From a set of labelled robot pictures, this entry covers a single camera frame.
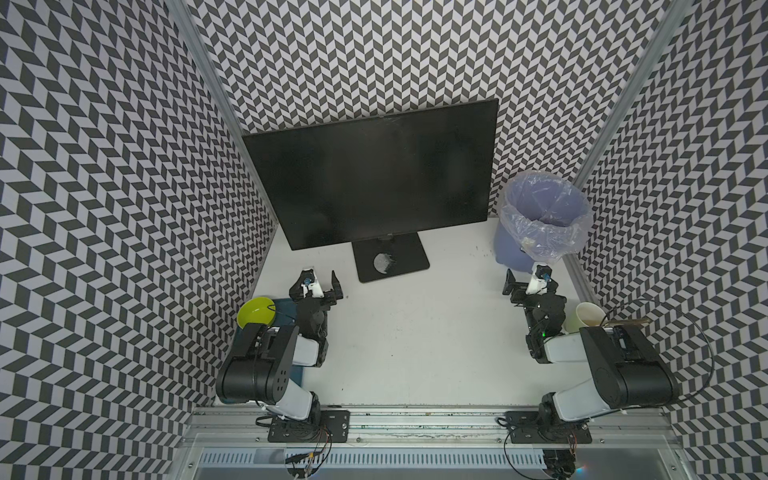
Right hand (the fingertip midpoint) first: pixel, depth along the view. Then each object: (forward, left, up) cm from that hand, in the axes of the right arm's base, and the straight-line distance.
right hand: (524, 274), depth 90 cm
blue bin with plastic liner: (+20, -10, +4) cm, 23 cm away
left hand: (0, +63, +1) cm, 63 cm away
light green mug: (-8, -21, -12) cm, 25 cm away
